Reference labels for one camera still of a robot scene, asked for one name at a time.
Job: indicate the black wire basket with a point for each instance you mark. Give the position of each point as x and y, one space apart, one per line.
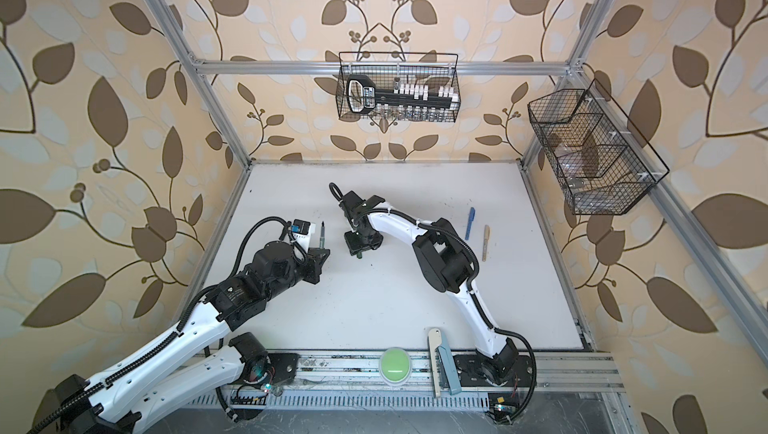
433 68
603 162

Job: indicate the green round button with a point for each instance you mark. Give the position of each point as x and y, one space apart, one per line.
395 366

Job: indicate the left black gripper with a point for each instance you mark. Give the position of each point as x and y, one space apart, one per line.
315 264

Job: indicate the tan pen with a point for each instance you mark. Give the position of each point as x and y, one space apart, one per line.
486 242

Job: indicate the grey teal tool holder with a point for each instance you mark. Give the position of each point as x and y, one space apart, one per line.
444 372

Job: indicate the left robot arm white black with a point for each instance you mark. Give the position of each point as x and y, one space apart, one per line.
200 353

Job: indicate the aluminium frame rails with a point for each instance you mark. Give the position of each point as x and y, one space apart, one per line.
691 73

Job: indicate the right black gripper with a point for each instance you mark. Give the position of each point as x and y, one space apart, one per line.
354 246

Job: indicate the blue pen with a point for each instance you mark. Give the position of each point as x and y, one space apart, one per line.
469 223

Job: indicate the black bit set case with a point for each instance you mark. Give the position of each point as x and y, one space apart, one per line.
364 96

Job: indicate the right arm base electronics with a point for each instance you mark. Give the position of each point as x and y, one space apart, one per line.
509 390

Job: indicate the black wire basket right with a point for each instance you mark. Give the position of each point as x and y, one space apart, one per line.
603 162

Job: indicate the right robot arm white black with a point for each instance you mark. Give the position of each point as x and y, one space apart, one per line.
450 266

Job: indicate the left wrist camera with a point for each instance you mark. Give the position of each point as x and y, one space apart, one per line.
302 231

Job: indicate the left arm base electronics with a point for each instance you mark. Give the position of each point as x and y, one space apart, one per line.
262 379

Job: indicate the black wire basket back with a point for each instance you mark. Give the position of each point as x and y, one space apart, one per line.
433 68

